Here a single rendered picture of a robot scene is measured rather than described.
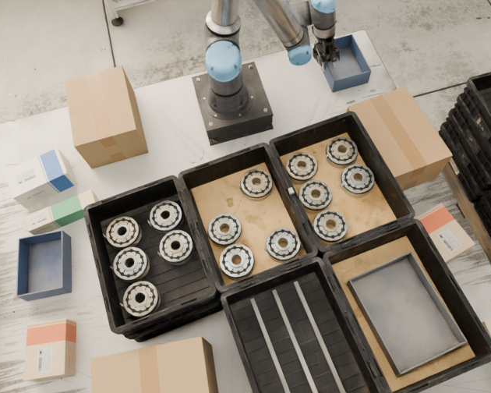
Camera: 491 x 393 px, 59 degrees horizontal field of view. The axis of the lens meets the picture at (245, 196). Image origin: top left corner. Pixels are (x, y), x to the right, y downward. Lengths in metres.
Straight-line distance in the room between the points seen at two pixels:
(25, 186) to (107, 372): 0.74
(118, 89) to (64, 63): 1.48
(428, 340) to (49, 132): 1.52
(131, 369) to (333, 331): 0.55
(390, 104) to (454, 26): 1.65
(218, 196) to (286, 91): 0.58
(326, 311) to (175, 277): 0.45
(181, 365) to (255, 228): 0.45
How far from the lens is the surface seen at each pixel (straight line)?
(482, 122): 2.08
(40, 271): 1.66
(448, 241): 1.50
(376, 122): 1.54
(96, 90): 1.73
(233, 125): 1.60
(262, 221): 1.37
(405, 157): 1.49
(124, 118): 1.62
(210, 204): 1.41
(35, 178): 1.71
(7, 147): 1.96
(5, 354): 1.65
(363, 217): 1.40
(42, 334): 1.52
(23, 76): 3.21
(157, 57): 2.97
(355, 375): 1.29
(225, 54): 1.48
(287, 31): 1.38
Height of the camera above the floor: 2.11
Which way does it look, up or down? 65 degrees down
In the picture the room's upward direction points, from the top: 9 degrees counter-clockwise
